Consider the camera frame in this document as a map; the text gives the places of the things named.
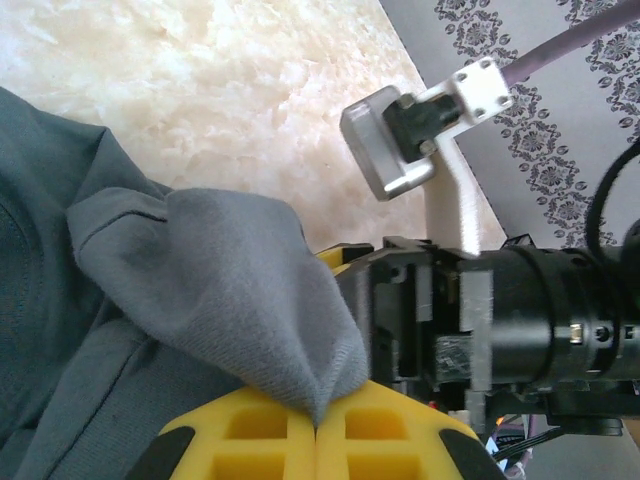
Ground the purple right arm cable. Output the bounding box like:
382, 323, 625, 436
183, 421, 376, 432
502, 0, 640, 89

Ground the grey t-shirt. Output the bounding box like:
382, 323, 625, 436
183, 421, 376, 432
0, 84, 372, 480

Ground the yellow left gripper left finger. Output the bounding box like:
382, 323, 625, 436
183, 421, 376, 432
142, 385, 320, 480

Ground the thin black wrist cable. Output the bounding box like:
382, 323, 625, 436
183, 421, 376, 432
583, 144, 640, 261

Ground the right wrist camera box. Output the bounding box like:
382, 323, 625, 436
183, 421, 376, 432
341, 57, 514, 202

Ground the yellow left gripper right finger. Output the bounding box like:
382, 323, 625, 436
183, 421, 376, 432
316, 378, 504, 480

